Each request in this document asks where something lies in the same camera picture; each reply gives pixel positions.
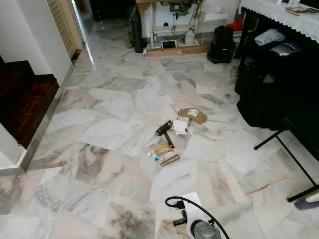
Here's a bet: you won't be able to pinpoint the grey and black bag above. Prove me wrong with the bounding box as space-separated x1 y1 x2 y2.
270 42 302 57

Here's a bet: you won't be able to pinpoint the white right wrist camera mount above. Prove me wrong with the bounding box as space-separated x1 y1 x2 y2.
181 192 213 238

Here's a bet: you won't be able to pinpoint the dark brown stick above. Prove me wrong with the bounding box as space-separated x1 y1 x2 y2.
163 131 175 149

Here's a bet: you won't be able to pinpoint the dark wooden stair steps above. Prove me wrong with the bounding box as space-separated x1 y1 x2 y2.
0 60 59 151

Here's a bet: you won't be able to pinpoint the tall black cylinder bag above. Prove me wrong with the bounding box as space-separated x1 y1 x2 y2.
128 5 143 54

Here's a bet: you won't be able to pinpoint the beige louvered door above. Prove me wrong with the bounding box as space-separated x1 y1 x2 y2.
46 0 84 59

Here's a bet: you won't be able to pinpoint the dark brown snack wrapper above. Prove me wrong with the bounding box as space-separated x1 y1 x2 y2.
155 120 174 137

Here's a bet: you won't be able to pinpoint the white sewing machine table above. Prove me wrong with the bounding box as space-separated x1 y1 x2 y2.
136 0 210 51

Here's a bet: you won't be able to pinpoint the brown cardboard piece white label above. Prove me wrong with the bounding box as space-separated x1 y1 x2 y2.
177 108 209 125

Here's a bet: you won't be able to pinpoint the small clear plastic bottle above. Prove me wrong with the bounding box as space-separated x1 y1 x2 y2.
148 151 166 164

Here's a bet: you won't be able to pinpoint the white plastic jug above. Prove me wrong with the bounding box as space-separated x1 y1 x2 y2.
184 27 196 47

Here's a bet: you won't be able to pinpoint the book with pale cover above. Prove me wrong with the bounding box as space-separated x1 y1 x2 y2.
284 4 319 16

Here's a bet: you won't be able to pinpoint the white fabric bag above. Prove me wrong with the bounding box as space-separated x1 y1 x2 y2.
254 28 287 47

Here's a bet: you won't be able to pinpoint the long brown cardboard box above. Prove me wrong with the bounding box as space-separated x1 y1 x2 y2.
146 45 209 58

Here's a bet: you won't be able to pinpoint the white wire rack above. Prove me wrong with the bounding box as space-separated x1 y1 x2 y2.
199 9 235 45

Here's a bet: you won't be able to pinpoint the table with white lace cloth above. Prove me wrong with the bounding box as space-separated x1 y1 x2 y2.
239 0 319 44

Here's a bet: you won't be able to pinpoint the large black bag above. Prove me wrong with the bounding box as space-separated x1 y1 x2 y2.
237 75 319 161

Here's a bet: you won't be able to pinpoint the bronze tube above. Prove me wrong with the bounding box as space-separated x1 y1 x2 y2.
159 153 181 168

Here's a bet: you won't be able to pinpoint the small white paper box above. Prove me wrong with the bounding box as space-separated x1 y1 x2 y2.
172 117 190 136

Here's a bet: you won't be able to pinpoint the clear plastic bag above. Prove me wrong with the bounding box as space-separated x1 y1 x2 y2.
169 132 191 151

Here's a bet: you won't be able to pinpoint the gold foil packet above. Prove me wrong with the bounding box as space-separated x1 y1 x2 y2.
153 143 174 156

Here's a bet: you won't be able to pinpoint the red bag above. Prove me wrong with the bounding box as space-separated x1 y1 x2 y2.
227 19 245 32

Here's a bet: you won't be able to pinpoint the round black appliance red button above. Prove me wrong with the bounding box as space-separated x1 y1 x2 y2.
234 59 270 97

